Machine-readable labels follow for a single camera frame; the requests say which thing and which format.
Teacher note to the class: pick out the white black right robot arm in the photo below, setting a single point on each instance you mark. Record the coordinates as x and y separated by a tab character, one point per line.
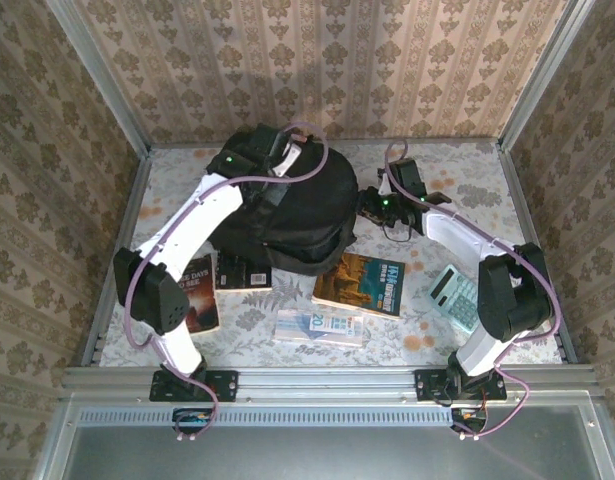
467	235

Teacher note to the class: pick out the floral table cover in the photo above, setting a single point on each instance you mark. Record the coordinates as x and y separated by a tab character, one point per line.
267	350

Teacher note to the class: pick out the dark red paperback book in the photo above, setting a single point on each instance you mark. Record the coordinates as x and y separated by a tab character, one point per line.
202	300

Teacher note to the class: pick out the aluminium frame rail with mounts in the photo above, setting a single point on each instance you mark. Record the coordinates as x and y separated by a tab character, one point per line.
327	382

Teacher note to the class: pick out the thin aluminium wall rail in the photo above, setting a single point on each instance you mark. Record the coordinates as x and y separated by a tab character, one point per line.
437	143

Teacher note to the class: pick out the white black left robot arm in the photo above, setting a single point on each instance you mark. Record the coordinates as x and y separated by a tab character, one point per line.
202	225

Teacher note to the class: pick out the black book with barcode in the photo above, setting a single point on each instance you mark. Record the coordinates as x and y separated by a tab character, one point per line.
242	275

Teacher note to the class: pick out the mint green calculator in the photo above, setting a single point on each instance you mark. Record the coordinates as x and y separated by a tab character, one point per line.
454	300

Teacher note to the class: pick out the teal landscape cover book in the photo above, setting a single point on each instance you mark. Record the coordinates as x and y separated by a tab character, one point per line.
359	285

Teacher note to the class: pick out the clear stationery pack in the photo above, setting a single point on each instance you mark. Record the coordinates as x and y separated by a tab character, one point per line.
317	327

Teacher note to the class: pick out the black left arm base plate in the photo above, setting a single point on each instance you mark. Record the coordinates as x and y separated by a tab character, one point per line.
224	385

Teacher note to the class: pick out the aluminium corner post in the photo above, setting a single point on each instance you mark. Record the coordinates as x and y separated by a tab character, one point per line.
104	75
544	75

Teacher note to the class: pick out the black backpack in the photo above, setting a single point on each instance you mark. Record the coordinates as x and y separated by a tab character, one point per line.
312	215

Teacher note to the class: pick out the steel sheet panel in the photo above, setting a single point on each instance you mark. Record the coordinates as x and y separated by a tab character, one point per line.
312	455

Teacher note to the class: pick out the aluminium side rail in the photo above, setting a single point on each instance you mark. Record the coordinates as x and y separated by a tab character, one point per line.
527	225
133	200

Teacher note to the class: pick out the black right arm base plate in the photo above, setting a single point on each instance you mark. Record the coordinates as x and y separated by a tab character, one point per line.
427	385

